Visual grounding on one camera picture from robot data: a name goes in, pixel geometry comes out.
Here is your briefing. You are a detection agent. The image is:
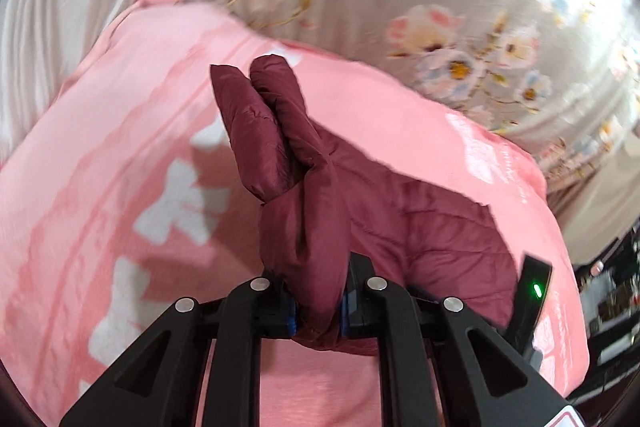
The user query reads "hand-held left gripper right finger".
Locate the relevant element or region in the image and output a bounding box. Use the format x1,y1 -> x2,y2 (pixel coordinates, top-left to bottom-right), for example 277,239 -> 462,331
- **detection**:
340,252 -> 573,427

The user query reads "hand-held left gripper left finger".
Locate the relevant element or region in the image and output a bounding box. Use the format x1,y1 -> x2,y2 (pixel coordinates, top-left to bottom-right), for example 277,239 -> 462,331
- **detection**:
59,274 -> 301,427

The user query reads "maroon puffer jacket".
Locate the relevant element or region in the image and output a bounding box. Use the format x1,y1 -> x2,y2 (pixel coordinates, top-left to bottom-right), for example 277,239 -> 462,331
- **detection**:
210,54 -> 527,356

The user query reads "dark clutter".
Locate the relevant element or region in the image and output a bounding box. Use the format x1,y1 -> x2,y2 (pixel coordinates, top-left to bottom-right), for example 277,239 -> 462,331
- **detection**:
570,212 -> 640,413

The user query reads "pink fleece blanket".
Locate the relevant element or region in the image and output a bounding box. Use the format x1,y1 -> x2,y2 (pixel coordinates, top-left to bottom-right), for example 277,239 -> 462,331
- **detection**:
0,0 -> 592,427

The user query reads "white satin curtain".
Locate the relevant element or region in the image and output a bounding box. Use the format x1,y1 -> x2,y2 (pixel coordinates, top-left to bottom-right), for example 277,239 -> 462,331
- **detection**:
0,0 -> 173,170

